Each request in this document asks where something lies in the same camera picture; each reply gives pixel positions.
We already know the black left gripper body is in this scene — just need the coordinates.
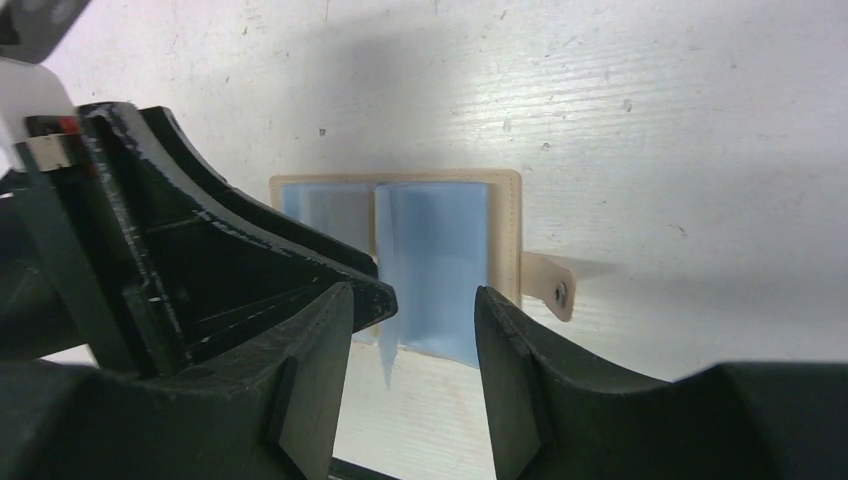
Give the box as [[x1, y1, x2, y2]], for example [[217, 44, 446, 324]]
[[5, 115, 173, 378]]

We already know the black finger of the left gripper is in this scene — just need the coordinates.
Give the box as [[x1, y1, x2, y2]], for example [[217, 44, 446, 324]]
[[78, 102, 398, 376]]

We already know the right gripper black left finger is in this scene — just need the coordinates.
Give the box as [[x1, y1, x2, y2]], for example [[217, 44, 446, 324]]
[[1, 283, 354, 479]]

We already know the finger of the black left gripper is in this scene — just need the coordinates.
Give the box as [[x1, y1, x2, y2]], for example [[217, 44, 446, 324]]
[[140, 106, 377, 278]]

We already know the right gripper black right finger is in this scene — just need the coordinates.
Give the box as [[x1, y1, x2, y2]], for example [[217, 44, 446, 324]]
[[474, 287, 847, 479]]

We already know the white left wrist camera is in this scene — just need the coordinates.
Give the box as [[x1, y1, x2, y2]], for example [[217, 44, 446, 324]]
[[1, 58, 76, 174]]

